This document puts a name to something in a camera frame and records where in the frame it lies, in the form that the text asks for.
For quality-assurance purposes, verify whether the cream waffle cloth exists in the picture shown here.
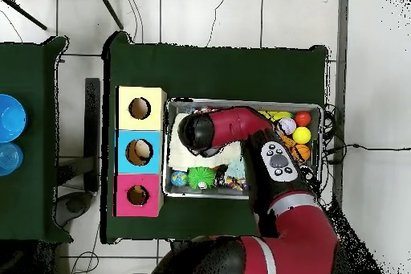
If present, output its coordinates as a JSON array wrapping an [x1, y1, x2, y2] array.
[[168, 112, 245, 172]]

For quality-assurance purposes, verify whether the wooden box with three holes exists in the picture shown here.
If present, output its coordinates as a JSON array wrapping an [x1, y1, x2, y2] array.
[[114, 85, 168, 218]]

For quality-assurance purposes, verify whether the shallow mesh bin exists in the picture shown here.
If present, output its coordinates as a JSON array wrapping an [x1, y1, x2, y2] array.
[[163, 97, 324, 202]]

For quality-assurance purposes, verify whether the green spiky ball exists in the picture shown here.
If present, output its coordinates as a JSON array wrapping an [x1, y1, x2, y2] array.
[[187, 166, 217, 190]]

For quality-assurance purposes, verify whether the black red crumpled packet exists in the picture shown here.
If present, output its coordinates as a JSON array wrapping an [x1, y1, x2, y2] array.
[[214, 164, 229, 188]]

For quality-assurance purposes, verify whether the globe print ball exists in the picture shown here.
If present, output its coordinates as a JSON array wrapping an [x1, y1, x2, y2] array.
[[170, 170, 189, 188]]

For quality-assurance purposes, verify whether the yellow green ball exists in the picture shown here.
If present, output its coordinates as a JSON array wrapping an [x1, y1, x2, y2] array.
[[258, 110, 295, 122]]

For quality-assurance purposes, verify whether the white baseball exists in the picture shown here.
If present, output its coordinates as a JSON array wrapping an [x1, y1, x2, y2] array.
[[277, 117, 297, 136]]

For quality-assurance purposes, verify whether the yellow seamed ball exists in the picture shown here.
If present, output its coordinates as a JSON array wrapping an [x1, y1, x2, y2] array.
[[291, 126, 312, 145]]

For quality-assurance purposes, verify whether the orange red ball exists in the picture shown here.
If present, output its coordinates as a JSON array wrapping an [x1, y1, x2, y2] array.
[[294, 110, 312, 128]]

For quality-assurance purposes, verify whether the orange toy basketball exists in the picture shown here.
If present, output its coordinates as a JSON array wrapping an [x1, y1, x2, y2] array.
[[291, 144, 311, 162]]

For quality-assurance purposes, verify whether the grey round floor base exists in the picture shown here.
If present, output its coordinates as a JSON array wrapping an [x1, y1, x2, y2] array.
[[55, 190, 95, 227]]

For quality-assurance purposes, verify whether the black tripod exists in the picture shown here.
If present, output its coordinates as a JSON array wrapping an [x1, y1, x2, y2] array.
[[0, 0, 124, 31]]

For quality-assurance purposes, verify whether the dark green side tablecloth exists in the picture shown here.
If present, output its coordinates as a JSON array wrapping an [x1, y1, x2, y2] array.
[[0, 35, 74, 244]]

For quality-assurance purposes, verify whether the blue plastic bowl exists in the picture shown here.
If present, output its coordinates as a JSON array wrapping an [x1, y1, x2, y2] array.
[[0, 93, 28, 144]]

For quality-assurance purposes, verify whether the blue round lid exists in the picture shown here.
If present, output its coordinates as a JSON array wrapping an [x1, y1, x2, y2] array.
[[0, 141, 24, 177]]

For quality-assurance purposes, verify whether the thin black cable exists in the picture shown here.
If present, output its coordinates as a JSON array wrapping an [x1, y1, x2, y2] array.
[[69, 222, 101, 274], [124, 0, 144, 43]]

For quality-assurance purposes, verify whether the black power cable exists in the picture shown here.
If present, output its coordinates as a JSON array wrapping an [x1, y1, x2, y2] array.
[[324, 143, 411, 166]]

